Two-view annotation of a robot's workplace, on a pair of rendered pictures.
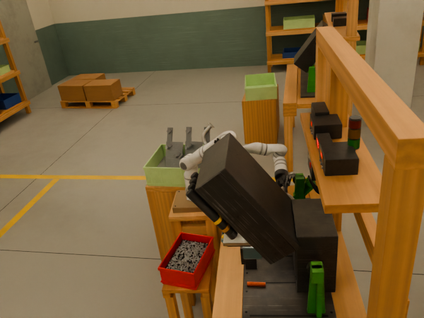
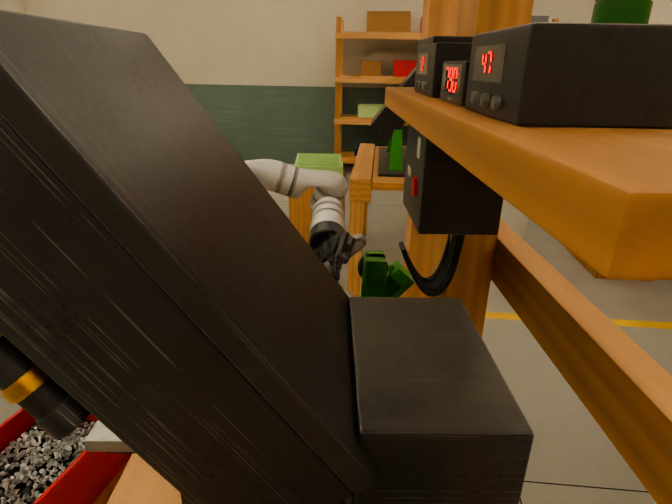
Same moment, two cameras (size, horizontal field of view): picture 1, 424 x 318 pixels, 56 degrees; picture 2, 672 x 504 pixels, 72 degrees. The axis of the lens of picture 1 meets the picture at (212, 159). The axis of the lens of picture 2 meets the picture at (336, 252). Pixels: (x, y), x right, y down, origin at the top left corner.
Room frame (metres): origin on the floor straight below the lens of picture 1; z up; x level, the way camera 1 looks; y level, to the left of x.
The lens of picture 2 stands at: (1.01, -0.24, 1.58)
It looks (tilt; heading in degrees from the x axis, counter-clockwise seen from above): 22 degrees down; 351
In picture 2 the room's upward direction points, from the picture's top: 1 degrees clockwise
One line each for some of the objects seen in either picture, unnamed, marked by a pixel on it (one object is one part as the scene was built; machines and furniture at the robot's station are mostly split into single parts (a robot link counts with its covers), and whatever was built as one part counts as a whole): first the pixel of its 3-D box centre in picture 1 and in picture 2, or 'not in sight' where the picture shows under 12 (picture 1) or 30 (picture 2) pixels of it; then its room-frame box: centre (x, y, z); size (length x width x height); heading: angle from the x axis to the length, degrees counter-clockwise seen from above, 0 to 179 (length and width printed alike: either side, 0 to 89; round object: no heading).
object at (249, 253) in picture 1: (252, 257); not in sight; (1.57, -0.15, 0.97); 0.10 x 0.02 x 0.14; 81
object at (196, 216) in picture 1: (195, 204); not in sight; (2.33, 0.16, 0.83); 0.32 x 0.32 x 0.04; 82
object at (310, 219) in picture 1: (312, 243); (410, 448); (1.51, -0.44, 1.07); 0.30 x 0.18 x 0.34; 171
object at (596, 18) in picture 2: (353, 142); (618, 26); (1.47, -0.60, 1.62); 0.05 x 0.05 x 0.05
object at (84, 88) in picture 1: (96, 90); not in sight; (7.59, 2.07, 0.22); 1.20 x 0.81 x 0.44; 71
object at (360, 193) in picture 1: (337, 151); (516, 119); (1.60, -0.58, 1.52); 0.90 x 0.25 x 0.04; 171
